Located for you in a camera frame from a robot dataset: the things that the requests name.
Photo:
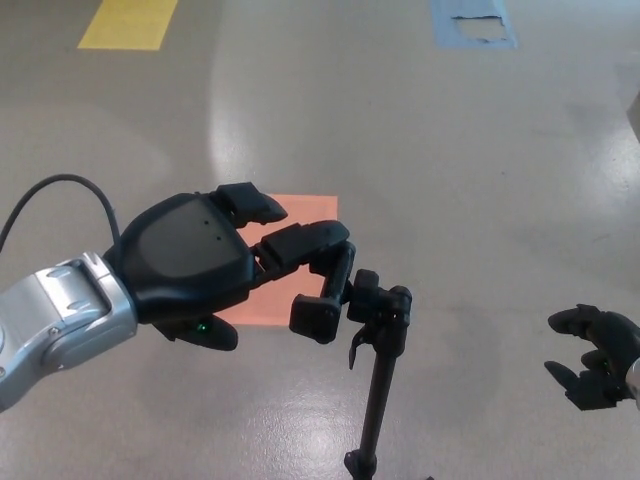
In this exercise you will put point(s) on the orange floor tape rectangle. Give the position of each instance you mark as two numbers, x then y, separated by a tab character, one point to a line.
280	300

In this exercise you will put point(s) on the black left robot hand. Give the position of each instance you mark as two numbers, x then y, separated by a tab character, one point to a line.
190	255

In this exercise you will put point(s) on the black phone stand tripod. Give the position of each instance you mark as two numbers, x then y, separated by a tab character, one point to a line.
382	370

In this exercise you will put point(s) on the blue torn floor tape rectangle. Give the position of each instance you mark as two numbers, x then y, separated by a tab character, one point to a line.
445	30

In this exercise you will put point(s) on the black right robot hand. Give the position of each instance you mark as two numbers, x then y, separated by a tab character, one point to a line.
617	340

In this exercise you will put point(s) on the yellow floor tape rectangle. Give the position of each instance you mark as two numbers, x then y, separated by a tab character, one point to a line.
127	25

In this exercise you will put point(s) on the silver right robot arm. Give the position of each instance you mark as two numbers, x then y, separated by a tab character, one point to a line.
635	380

